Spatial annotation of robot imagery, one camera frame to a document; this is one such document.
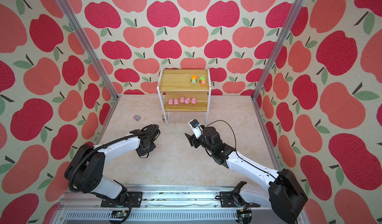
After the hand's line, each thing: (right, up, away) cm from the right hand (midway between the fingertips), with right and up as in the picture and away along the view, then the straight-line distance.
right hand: (194, 129), depth 80 cm
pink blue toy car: (-40, +5, +25) cm, 48 cm away
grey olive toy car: (-22, +5, +27) cm, 35 cm away
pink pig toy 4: (-4, +16, +15) cm, 22 cm away
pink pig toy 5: (0, +16, +14) cm, 21 cm away
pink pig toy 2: (-11, +16, +14) cm, 24 cm away
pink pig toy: (-15, +16, +14) cm, 26 cm away
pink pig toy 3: (-7, +17, +15) cm, 24 cm away
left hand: (-26, -14, +10) cm, 31 cm away
